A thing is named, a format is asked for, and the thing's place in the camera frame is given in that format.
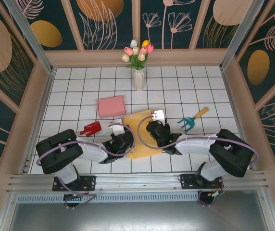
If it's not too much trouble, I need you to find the red toy shovel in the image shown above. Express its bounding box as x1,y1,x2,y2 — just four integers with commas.
75,121,102,138

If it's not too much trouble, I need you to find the teal toy rake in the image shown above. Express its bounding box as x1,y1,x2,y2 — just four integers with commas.
177,107,210,132

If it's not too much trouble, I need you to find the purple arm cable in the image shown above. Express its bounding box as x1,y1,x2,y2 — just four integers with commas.
137,113,260,207
36,122,136,210

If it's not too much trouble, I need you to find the aluminium mounting rail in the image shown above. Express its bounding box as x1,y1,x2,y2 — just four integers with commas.
6,170,269,193

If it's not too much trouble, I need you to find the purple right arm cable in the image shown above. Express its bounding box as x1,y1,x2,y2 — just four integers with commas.
137,113,260,207

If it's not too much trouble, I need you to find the aluminium frame post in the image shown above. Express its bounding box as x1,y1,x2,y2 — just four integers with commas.
220,0,265,71
4,0,54,74

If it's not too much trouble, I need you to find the white ribbed vase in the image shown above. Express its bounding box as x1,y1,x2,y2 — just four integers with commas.
134,69,145,92

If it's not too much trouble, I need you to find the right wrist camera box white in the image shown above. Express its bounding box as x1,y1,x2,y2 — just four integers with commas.
150,110,166,123

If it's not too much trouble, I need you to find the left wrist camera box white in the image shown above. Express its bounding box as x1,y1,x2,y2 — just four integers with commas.
108,121,125,135

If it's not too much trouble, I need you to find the pink paper box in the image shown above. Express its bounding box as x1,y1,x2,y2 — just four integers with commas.
97,95,126,119

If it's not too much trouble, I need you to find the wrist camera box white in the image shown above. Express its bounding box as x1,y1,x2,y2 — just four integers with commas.
108,121,125,135
150,110,166,123

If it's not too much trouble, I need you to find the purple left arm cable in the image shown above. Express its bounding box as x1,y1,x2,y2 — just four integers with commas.
36,122,136,210

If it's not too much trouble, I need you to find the grey slotted cable duct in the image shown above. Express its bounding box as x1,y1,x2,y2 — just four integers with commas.
16,191,200,203

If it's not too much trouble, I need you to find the yellow paper box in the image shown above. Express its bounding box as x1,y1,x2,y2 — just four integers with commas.
122,108,163,160

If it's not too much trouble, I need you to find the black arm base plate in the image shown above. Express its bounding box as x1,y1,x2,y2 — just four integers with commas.
52,175,97,192
179,172,225,191

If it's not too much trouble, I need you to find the tulip flower bouquet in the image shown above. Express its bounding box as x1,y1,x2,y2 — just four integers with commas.
121,39,154,71

